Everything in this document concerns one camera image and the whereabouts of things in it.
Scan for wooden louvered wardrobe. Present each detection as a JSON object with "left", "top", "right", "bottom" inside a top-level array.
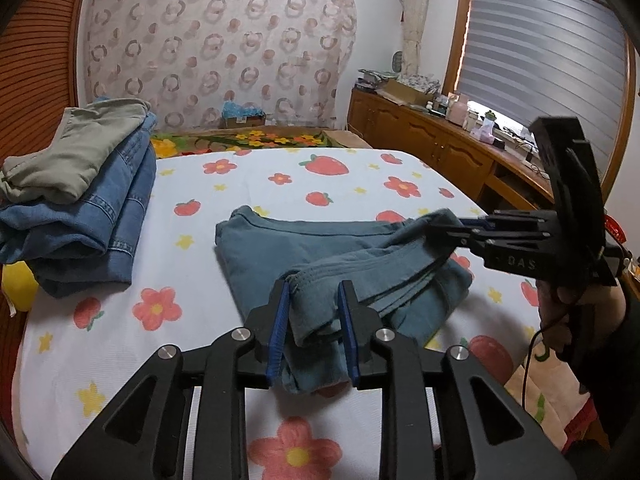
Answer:
[{"left": 0, "top": 0, "right": 93, "bottom": 161}]

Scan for blue plastic bag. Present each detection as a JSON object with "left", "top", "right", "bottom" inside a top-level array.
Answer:
[{"left": 222, "top": 101, "right": 263, "bottom": 120}]

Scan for person's right hand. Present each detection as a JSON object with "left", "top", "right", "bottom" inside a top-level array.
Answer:
[{"left": 537, "top": 280, "right": 628, "bottom": 351}]

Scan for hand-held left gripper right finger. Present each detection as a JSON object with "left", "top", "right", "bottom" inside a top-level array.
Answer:
[{"left": 336, "top": 280, "right": 578, "bottom": 480}]

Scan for grey-green folded pants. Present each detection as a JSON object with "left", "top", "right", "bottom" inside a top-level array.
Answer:
[{"left": 0, "top": 97, "right": 153, "bottom": 205}]

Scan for person's right forearm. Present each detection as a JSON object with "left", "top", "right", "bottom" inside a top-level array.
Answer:
[{"left": 565, "top": 305, "right": 640, "bottom": 466}]

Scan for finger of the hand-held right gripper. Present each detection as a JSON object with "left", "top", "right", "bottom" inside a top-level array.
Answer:
[
  {"left": 457, "top": 211, "right": 553, "bottom": 236},
  {"left": 429, "top": 224, "right": 506, "bottom": 261}
]

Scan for blue denim jeans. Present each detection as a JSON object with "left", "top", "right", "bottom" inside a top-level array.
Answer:
[{"left": 0, "top": 96, "right": 158, "bottom": 298}]

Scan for red packet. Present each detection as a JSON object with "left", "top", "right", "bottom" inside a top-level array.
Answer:
[{"left": 602, "top": 214, "right": 628, "bottom": 243}]

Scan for tangle of cables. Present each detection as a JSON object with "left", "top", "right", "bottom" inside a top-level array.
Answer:
[{"left": 500, "top": 127, "right": 541, "bottom": 161}]

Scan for open flat cardboard box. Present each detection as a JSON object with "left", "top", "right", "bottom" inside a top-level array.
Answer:
[{"left": 377, "top": 77, "right": 436, "bottom": 106}]

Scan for cream lace curtain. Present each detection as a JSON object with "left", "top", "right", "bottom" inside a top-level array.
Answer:
[{"left": 402, "top": 0, "right": 433, "bottom": 78}]

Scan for green floral blanket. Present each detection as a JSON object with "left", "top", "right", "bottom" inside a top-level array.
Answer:
[{"left": 150, "top": 127, "right": 361, "bottom": 158}]

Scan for wooden window frame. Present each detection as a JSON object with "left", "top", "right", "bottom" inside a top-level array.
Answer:
[{"left": 442, "top": 0, "right": 632, "bottom": 201}]

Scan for yellow plush toy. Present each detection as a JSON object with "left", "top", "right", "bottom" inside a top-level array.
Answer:
[{"left": 1, "top": 260, "right": 40, "bottom": 318}]

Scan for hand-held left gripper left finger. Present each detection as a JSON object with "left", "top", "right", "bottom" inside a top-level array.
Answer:
[{"left": 51, "top": 280, "right": 293, "bottom": 480}]

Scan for teal short pants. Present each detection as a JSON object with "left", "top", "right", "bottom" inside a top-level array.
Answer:
[{"left": 215, "top": 205, "right": 475, "bottom": 395}]

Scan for white floral bed sheet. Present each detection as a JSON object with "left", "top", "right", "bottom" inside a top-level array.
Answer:
[{"left": 12, "top": 147, "right": 541, "bottom": 480}]

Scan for floral fabric bundle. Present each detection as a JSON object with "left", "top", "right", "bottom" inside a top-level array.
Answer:
[{"left": 400, "top": 74, "right": 443, "bottom": 96}]

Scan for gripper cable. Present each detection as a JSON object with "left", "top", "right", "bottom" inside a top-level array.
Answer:
[{"left": 520, "top": 327, "right": 551, "bottom": 406}]

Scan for circle-patterned sheer curtain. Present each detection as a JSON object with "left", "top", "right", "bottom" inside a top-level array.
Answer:
[{"left": 82, "top": 0, "right": 358, "bottom": 131}]

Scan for cream printed blanket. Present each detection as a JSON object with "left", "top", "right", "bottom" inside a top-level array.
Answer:
[{"left": 467, "top": 335, "right": 593, "bottom": 451}]

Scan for wooden sideboard cabinet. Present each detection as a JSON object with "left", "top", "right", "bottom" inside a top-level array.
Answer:
[{"left": 347, "top": 87, "right": 556, "bottom": 211}]

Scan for grey patterned fabric pile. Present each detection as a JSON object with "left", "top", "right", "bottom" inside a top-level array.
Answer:
[{"left": 357, "top": 67, "right": 396, "bottom": 86}]

